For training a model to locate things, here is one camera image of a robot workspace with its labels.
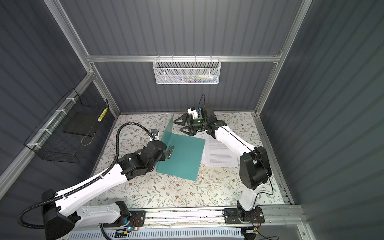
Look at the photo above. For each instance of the printed white paper sheet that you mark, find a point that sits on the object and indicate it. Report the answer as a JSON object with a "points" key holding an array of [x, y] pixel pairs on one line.
{"points": [[216, 154]]}

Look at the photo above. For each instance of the yellow marker in basket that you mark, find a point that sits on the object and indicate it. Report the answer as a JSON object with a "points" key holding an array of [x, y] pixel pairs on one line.
{"points": [[102, 115]]}

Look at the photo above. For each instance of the teal file folder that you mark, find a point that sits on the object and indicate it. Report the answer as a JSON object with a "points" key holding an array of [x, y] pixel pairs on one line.
{"points": [[186, 155]]}

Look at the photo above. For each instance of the pens in white basket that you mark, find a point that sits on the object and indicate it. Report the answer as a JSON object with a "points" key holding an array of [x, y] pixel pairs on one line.
{"points": [[210, 79]]}

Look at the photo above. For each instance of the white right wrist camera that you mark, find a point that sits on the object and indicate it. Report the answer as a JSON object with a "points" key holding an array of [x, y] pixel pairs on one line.
{"points": [[195, 113]]}

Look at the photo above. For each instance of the white vented cable duct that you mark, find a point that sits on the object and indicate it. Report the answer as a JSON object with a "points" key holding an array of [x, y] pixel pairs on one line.
{"points": [[178, 234]]}

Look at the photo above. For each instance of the black pad in basket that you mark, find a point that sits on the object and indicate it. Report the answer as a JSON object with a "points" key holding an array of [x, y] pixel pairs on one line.
{"points": [[82, 124]]}

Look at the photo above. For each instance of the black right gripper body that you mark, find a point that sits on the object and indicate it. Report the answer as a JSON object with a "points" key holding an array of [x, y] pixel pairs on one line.
{"points": [[198, 125]]}

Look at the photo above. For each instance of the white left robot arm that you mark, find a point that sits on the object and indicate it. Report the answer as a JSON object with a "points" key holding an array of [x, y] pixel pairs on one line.
{"points": [[70, 211]]}

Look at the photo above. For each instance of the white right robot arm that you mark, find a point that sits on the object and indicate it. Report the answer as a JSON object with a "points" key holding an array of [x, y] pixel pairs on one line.
{"points": [[254, 169]]}

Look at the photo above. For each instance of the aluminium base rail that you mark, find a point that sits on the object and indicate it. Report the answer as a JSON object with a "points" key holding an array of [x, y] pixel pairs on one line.
{"points": [[194, 217]]}

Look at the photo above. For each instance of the white wire mesh basket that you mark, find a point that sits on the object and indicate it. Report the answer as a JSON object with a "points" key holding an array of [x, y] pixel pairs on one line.
{"points": [[167, 71]]}

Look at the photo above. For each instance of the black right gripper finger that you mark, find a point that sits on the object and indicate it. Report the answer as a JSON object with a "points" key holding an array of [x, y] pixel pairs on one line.
{"points": [[212, 127], [185, 122]]}

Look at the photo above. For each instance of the black wire mesh basket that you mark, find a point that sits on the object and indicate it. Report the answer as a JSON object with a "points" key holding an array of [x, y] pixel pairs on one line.
{"points": [[67, 136]]}

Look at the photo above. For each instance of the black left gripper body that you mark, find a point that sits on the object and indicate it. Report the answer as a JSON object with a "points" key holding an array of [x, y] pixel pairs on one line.
{"points": [[163, 156]]}

